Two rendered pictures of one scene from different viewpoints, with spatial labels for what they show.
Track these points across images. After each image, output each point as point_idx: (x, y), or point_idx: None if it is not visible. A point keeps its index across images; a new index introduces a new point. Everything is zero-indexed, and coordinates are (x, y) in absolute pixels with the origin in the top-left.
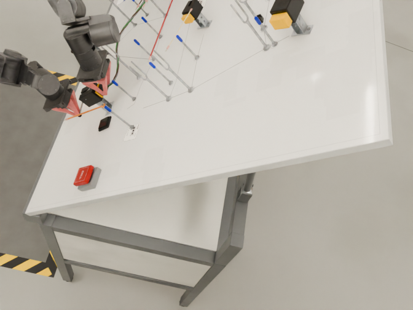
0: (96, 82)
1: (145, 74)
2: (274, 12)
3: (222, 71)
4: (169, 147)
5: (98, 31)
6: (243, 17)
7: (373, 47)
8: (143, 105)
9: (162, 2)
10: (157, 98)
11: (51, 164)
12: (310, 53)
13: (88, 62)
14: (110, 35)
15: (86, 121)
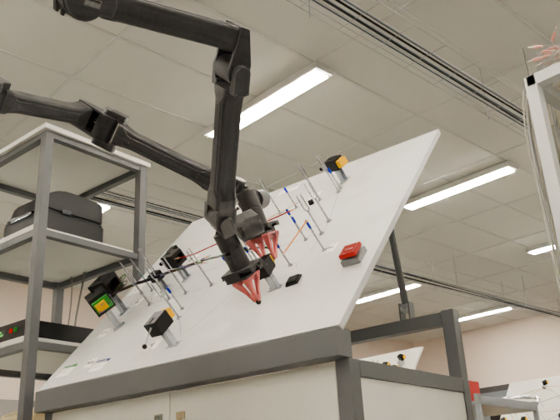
0: (274, 233)
1: (305, 209)
2: (336, 159)
3: (332, 208)
4: (371, 211)
5: (259, 190)
6: (294, 217)
7: (385, 150)
8: (307, 252)
9: (185, 298)
10: (312, 243)
11: (290, 325)
12: (365, 170)
13: (264, 214)
14: (267, 193)
15: (265, 309)
